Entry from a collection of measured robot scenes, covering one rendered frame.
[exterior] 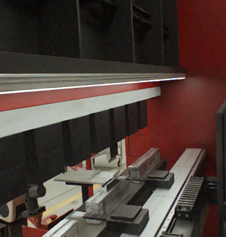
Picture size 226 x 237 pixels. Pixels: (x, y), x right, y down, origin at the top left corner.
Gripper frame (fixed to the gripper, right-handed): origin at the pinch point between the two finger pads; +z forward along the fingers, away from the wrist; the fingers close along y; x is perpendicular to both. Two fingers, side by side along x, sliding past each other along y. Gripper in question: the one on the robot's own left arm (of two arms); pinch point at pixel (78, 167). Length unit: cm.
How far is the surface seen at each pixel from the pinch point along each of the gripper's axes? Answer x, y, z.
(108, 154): -21.6, -5.6, 2.1
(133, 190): -11.8, 17.2, 25.0
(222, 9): -97, 85, -41
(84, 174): -1.2, -0.1, 4.5
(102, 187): -14.7, -13.0, 13.2
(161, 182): -38.1, -7.0, 23.9
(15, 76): -62, -97, -16
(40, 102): -40, -61, -21
